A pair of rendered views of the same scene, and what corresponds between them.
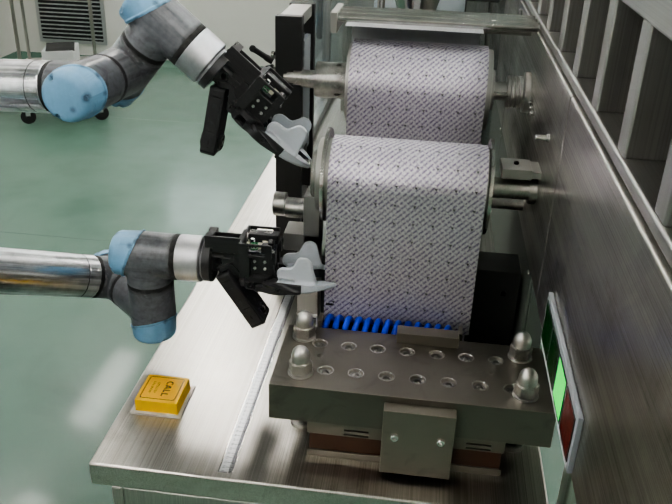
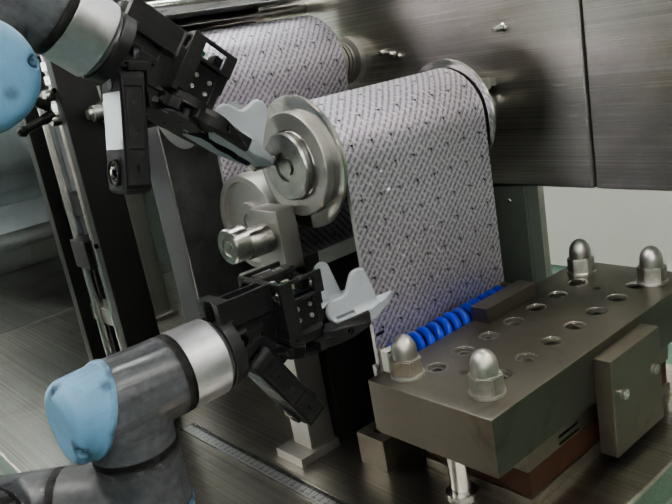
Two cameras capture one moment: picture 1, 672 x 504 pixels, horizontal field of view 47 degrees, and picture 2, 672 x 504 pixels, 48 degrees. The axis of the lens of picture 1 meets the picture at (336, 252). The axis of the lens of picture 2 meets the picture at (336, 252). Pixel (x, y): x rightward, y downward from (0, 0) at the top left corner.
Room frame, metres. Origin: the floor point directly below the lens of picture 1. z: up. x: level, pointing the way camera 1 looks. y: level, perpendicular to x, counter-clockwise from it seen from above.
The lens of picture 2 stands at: (0.55, 0.59, 1.38)
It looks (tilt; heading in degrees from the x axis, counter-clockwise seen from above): 16 degrees down; 315
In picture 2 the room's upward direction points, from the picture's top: 10 degrees counter-clockwise
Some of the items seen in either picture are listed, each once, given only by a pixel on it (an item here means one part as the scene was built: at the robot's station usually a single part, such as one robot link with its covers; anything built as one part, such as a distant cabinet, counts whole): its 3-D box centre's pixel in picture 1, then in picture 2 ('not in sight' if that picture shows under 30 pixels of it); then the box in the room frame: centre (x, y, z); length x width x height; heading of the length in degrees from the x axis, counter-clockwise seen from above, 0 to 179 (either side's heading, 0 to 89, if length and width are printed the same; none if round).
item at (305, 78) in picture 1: (300, 78); (110, 110); (1.41, 0.08, 1.33); 0.06 x 0.03 x 0.03; 84
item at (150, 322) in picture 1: (148, 303); (130, 500); (1.14, 0.32, 1.01); 0.11 x 0.08 x 0.11; 42
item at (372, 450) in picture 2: not in sight; (452, 399); (1.08, -0.09, 0.92); 0.28 x 0.04 x 0.04; 84
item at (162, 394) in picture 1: (163, 394); not in sight; (1.02, 0.27, 0.91); 0.07 x 0.07 x 0.02; 84
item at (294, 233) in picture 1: (301, 272); (283, 337); (1.19, 0.06, 1.05); 0.06 x 0.05 x 0.31; 84
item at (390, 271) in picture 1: (399, 277); (435, 253); (1.08, -0.10, 1.11); 0.23 x 0.01 x 0.18; 84
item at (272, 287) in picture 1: (276, 283); (330, 329); (1.07, 0.09, 1.09); 0.09 x 0.05 x 0.02; 75
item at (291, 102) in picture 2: (327, 174); (300, 162); (1.15, 0.02, 1.25); 0.15 x 0.01 x 0.15; 174
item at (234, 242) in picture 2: (280, 203); (235, 244); (1.19, 0.10, 1.18); 0.04 x 0.02 x 0.04; 174
